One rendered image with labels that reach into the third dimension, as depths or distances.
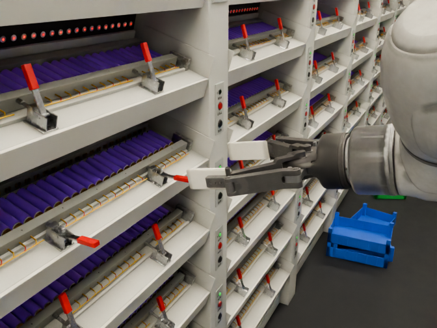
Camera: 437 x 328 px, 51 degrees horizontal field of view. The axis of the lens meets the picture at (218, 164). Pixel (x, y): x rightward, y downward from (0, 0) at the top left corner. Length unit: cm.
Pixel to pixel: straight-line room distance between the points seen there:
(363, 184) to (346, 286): 171
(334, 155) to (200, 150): 54
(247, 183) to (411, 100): 25
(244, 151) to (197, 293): 59
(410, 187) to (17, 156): 49
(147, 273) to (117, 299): 10
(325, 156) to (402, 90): 20
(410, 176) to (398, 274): 189
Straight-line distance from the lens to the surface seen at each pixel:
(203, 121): 105
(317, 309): 212
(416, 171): 54
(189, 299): 123
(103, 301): 93
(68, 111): 74
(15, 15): 64
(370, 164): 57
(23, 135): 67
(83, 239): 72
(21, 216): 78
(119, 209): 85
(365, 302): 220
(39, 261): 74
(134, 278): 98
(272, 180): 58
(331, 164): 59
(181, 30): 104
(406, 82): 41
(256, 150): 73
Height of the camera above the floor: 132
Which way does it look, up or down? 22 degrees down
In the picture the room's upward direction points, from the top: straight up
